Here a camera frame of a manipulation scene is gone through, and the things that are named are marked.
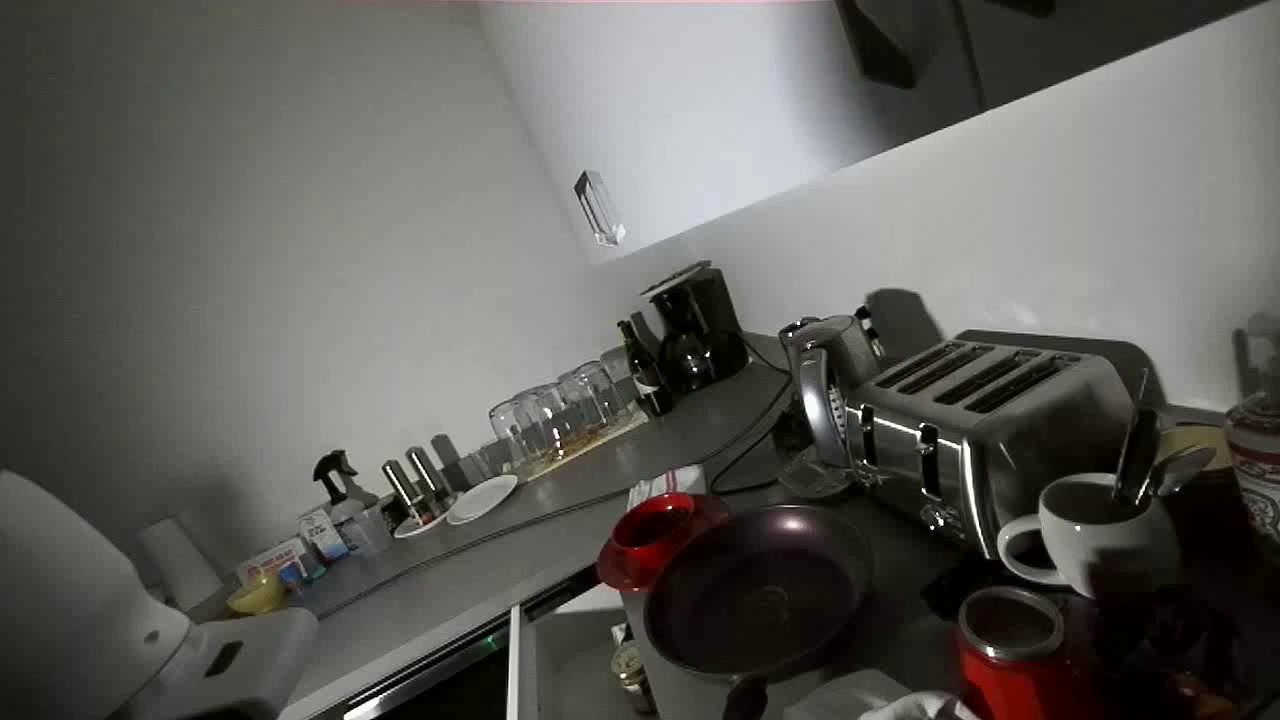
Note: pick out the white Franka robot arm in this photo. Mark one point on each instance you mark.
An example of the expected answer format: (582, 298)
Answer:
(66, 601)

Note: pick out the metal spoon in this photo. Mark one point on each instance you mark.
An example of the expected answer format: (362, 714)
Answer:
(1183, 468)

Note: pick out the dark frying pan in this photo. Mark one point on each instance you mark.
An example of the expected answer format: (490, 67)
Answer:
(762, 584)

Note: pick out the clear soap dispenser bottle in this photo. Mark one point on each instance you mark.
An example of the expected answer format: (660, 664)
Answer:
(345, 512)

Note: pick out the silver electric kettle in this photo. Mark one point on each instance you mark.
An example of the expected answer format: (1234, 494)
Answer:
(827, 380)

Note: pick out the white small plate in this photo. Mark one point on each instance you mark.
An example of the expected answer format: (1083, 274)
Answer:
(482, 503)

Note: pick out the clear drinking glass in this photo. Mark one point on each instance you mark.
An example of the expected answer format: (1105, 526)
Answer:
(517, 428)
(619, 377)
(584, 394)
(558, 409)

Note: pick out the built-in oven front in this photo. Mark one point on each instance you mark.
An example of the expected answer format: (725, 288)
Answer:
(440, 687)

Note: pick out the small blue white package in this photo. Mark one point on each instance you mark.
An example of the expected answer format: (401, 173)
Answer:
(285, 561)

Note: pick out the dark wall cabinet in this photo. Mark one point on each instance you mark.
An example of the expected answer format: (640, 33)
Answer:
(1064, 44)

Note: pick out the stainless steel sink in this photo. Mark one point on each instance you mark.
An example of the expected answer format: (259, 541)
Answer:
(574, 664)

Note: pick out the patterned ceramic jar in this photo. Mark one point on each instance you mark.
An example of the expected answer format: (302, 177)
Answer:
(1258, 445)

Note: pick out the white cloth red stripes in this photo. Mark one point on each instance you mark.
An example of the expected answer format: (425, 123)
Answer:
(865, 703)

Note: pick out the dark grey appliance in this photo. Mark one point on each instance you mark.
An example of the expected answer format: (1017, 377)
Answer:
(904, 320)

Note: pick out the yellow sponge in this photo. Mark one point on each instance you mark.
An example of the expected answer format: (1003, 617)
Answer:
(259, 599)

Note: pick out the white small box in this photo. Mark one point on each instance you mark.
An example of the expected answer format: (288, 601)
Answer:
(664, 483)

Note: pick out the silver four slot toaster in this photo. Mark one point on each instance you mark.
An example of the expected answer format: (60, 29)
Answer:
(1003, 433)

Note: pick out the white ceramic mug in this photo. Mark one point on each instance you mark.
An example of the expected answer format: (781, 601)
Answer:
(1103, 541)

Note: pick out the black coffee machine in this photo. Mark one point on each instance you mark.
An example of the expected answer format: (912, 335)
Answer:
(688, 335)

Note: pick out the white wall cabinet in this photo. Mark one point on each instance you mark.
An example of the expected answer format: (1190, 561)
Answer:
(695, 106)

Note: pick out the red cup in sink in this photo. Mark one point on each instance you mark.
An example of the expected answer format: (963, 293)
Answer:
(649, 537)

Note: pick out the slim dark shaker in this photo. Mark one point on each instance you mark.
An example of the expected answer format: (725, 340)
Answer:
(397, 488)
(425, 478)

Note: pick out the grey slim shaker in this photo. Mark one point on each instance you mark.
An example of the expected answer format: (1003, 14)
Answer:
(448, 460)

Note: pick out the red metal cup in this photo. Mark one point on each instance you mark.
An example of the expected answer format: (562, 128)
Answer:
(1017, 661)

